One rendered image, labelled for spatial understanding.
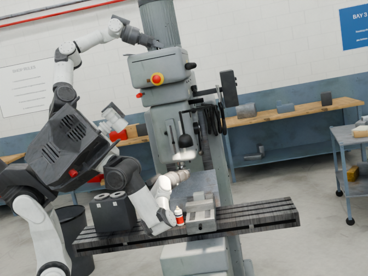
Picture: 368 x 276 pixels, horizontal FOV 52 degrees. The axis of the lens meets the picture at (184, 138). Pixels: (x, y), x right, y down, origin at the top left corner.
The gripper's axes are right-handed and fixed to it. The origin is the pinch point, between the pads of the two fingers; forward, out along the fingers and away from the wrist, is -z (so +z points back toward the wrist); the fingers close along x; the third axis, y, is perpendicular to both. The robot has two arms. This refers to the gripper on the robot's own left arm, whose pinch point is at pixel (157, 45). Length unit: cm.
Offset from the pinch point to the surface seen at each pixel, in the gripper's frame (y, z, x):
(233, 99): -13, -51, -11
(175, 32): 11.9, -8.1, -17.3
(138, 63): -13.1, 6.8, 19.7
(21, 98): -111, 167, -480
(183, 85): -15.6, -17.5, 14.7
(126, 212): -92, -13, -5
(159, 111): -31.8, -10.8, 7.7
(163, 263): -104, -36, 21
